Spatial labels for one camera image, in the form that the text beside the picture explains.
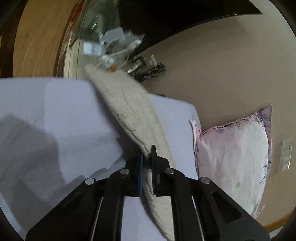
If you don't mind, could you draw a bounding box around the cluttered items pile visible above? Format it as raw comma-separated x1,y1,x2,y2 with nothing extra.
83,27,166,82

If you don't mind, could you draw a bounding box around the white wall outlet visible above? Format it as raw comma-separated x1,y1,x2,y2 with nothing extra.
279,138,293,172

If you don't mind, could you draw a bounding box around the beige cable knit sweater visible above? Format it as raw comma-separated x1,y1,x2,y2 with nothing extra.
84,64,176,240

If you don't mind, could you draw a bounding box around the pink floral pillow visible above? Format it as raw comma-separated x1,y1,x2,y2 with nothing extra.
190,104,273,218

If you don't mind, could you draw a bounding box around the wooden door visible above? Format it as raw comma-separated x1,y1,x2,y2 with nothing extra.
13,0,81,77

